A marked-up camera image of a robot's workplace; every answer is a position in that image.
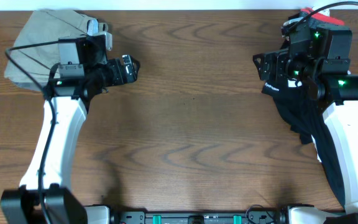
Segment black leggings red waistband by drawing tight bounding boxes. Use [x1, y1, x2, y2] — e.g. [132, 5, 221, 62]
[273, 7, 347, 209]

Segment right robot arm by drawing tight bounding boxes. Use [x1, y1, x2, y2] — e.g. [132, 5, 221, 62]
[252, 49, 358, 223]

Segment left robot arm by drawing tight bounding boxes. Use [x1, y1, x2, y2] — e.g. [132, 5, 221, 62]
[0, 55, 140, 223]

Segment black white t-shirt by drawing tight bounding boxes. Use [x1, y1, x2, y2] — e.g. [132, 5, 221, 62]
[262, 7, 345, 162]

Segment folded khaki pants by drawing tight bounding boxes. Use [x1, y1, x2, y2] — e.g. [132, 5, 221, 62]
[4, 9, 108, 91]

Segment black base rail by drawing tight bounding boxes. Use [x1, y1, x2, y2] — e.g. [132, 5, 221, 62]
[84, 203, 310, 224]

